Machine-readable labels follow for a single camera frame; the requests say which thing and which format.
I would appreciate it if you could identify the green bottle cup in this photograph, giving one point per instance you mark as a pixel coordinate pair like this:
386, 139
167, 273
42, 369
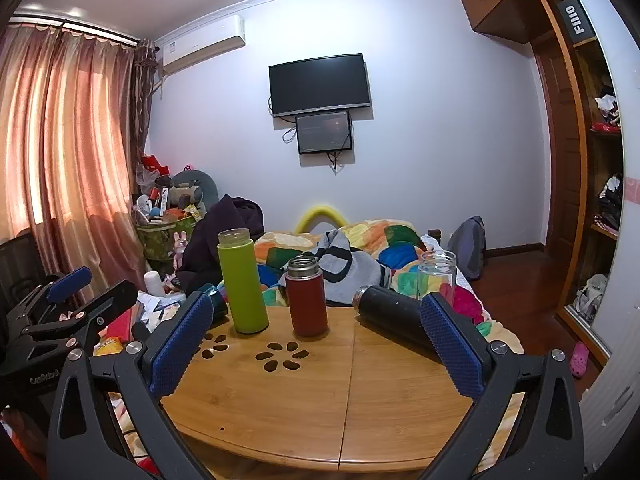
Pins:
242, 285

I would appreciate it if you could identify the colourful patterned blanket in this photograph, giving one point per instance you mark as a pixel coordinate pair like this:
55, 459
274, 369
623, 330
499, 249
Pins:
400, 245

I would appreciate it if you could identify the white sliding wardrobe door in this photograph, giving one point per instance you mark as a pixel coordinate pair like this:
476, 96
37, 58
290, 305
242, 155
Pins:
630, 210

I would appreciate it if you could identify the round wooden folding table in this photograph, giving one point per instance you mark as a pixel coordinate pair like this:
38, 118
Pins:
325, 400

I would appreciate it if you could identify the red thermos cup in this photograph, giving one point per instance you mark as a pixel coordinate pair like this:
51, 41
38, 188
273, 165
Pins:
306, 300

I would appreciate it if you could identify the black wall television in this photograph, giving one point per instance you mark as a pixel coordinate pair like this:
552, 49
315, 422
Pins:
320, 84

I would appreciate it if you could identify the clear glass cup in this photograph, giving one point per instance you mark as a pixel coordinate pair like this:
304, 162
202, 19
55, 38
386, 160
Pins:
437, 272

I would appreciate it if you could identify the white papers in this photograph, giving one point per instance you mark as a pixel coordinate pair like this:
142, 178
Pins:
160, 310

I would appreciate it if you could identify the black thermos cup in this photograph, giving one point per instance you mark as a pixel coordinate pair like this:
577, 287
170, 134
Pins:
390, 315

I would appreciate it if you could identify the white plastic bottle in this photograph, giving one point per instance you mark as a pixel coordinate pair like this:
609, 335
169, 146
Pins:
154, 282

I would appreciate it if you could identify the small black wall monitor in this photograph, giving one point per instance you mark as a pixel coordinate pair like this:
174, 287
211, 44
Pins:
324, 132

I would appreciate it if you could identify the pink curtain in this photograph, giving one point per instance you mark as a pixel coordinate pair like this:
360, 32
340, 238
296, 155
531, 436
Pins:
65, 135

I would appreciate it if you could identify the grey backpack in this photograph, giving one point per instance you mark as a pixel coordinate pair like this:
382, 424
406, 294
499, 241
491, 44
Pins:
469, 245

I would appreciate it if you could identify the yellow foam tube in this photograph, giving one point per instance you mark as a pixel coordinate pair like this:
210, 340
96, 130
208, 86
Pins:
320, 212

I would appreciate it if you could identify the red packet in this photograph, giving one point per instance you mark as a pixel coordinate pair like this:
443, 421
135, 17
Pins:
120, 325

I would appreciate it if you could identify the pink bunny toy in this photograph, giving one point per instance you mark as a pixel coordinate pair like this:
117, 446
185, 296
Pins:
180, 244

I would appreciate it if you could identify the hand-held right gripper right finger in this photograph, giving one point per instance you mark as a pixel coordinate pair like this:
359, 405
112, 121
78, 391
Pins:
452, 350

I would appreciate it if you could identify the white air conditioner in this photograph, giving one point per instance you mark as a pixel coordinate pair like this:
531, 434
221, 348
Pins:
202, 42

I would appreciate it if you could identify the dark purple garment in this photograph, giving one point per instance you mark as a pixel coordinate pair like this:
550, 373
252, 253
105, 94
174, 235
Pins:
220, 230

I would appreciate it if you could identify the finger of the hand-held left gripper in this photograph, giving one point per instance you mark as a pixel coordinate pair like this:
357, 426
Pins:
107, 305
70, 282

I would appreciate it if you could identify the wooden wardrobe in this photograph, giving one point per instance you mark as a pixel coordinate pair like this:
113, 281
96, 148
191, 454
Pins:
565, 160

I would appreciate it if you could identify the grey plush cushion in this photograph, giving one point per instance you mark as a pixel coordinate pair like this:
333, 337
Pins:
197, 185

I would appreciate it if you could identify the black mesh chair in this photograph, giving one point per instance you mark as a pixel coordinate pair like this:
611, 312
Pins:
20, 265

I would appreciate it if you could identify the brown patterned curtain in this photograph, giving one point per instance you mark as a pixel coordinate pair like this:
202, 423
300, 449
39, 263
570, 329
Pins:
144, 95

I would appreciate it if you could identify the white bag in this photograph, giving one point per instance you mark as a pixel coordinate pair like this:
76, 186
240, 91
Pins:
590, 292

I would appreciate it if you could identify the green storage basket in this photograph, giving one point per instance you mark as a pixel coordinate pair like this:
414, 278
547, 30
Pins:
160, 240

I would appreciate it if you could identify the grey black-trimmed garment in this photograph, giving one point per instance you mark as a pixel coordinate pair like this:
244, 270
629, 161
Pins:
345, 260

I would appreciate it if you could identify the dark clothes pile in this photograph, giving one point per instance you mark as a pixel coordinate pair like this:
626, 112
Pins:
610, 205

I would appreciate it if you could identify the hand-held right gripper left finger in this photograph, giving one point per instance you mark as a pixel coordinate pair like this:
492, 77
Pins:
180, 345

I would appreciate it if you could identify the yellow snack packet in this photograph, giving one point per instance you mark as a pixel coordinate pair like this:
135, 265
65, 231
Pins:
107, 347

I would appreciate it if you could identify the dark teal cup lid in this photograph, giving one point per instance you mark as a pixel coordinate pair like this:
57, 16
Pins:
217, 300

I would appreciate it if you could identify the red gift bag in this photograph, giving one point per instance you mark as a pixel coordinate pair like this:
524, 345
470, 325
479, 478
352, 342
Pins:
152, 162

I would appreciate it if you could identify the brown wooden door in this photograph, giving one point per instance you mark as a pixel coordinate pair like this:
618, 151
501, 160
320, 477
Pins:
560, 150

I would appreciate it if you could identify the clothes pile with red cloth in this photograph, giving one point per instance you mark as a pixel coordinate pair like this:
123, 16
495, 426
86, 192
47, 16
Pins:
607, 110

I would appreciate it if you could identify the pink clog shoe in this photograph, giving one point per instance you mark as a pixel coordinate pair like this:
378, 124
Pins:
580, 360

